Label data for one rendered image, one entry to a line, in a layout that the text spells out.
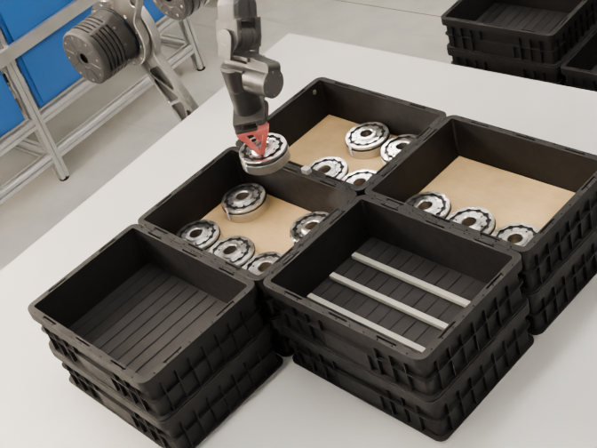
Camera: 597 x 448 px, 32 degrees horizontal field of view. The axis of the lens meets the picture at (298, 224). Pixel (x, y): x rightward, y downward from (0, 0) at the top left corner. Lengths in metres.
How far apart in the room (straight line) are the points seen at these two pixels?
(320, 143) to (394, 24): 2.18
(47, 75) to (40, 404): 2.10
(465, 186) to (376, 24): 2.48
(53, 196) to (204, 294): 2.16
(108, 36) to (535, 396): 1.67
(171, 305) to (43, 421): 0.37
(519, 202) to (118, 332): 0.86
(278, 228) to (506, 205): 0.49
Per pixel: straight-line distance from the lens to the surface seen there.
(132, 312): 2.23
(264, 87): 2.00
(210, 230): 2.29
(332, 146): 2.48
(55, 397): 2.34
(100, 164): 4.36
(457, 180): 2.28
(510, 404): 1.99
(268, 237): 2.27
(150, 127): 4.46
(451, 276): 2.06
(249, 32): 2.05
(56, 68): 4.23
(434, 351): 1.79
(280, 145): 2.18
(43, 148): 4.29
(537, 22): 3.45
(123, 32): 3.11
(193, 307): 2.17
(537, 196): 2.20
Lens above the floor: 2.21
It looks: 37 degrees down
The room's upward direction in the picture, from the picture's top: 18 degrees counter-clockwise
